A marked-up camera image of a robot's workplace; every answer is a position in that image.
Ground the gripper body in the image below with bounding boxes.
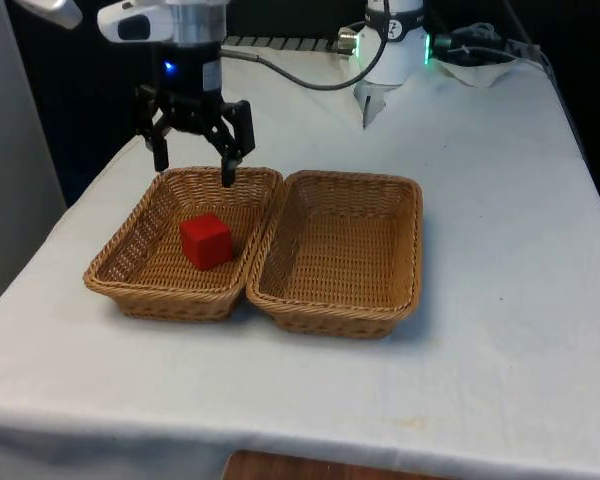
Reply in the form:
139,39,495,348
158,42,225,133

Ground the wicker basket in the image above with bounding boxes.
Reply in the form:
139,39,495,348
83,166,286,323
244,169,425,341

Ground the pale locker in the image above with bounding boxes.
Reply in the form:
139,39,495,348
0,0,69,321

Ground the red cube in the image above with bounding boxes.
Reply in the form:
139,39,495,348
178,212,234,272

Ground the black ribbed strip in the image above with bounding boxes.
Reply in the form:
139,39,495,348
223,33,342,53

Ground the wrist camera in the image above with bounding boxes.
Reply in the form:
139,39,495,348
96,0,178,45

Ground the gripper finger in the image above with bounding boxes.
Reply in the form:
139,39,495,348
198,98,257,189
133,84,175,173

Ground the black cable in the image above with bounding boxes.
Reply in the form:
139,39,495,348
219,22,389,92
432,27,552,66

